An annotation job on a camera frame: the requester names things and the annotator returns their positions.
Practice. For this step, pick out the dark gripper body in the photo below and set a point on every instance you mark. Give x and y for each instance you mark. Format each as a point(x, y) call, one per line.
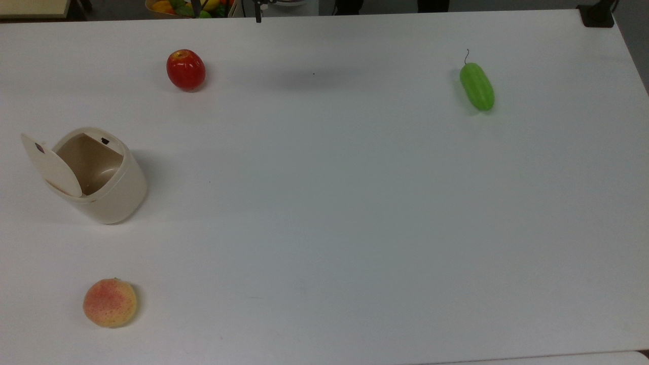
point(264, 2)

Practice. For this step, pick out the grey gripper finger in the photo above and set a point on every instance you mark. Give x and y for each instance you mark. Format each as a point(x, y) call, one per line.
point(195, 8)

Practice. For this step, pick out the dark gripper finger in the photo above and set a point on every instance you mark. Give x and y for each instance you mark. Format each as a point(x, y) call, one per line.
point(258, 14)

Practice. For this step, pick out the beige garbage bin with lid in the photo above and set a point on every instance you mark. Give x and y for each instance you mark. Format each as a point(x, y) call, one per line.
point(114, 195)

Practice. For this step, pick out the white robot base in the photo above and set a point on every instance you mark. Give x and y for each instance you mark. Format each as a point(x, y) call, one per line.
point(299, 7)

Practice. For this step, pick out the basket of toy fruit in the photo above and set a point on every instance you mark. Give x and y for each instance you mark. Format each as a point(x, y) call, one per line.
point(165, 7)

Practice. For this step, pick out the red apple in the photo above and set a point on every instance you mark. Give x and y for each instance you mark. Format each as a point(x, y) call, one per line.
point(185, 70)

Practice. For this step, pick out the dark leg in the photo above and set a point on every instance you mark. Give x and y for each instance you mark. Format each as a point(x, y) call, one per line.
point(433, 5)
point(348, 6)

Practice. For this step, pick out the light wooden side table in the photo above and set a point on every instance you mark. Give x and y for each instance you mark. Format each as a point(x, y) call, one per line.
point(33, 7)

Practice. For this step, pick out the green cucumber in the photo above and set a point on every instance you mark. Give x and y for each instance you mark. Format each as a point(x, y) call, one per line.
point(476, 87)

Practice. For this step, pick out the pink yellow peach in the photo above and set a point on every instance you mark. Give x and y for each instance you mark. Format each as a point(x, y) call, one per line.
point(109, 303)

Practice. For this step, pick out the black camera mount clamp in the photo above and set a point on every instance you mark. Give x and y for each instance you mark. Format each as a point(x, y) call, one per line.
point(597, 16)

